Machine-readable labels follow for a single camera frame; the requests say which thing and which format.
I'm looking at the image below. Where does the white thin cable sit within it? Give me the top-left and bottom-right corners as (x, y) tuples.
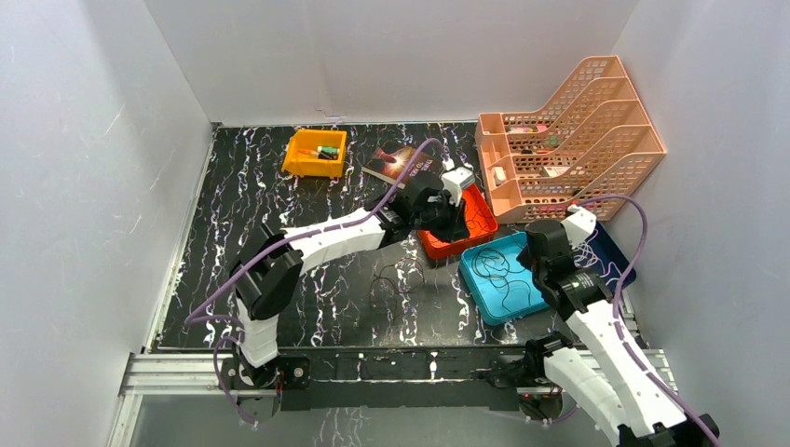
(574, 240), (621, 278)

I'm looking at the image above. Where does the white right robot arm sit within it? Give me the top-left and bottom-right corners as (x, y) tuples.
(517, 218), (719, 446)

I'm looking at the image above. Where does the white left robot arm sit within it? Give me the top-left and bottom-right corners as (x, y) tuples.
(231, 168), (474, 387)

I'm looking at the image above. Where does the dark blue square tray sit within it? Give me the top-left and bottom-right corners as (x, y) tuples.
(573, 223), (630, 293)

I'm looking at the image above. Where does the orange square tray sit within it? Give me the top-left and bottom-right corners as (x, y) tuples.
(417, 184), (499, 261)

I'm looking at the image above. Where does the light blue square tray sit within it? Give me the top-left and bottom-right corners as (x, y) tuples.
(459, 232), (548, 326)

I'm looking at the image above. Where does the dark paperback book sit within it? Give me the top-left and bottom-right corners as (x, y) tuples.
(361, 145), (444, 188)

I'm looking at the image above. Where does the green marker pen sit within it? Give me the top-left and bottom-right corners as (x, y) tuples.
(317, 146), (339, 158)

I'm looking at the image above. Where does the peach plastic file organizer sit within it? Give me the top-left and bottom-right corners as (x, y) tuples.
(475, 55), (666, 224)

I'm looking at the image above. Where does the yellow plastic parts bin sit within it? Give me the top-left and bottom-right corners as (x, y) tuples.
(281, 129), (347, 179)

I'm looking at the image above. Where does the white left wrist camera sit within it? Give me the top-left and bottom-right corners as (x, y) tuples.
(440, 159), (475, 207)

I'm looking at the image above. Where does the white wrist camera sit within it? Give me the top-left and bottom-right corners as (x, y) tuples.
(440, 159), (475, 207)
(560, 205), (597, 250)

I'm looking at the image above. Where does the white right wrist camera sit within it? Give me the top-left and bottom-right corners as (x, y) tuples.
(560, 205), (597, 250)

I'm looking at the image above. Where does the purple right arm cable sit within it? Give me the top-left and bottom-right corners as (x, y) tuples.
(549, 194), (720, 447)

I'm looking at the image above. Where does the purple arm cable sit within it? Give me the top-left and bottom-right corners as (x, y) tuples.
(184, 137), (455, 427)
(549, 194), (720, 447)

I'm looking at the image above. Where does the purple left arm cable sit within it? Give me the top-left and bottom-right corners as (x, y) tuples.
(184, 137), (455, 427)

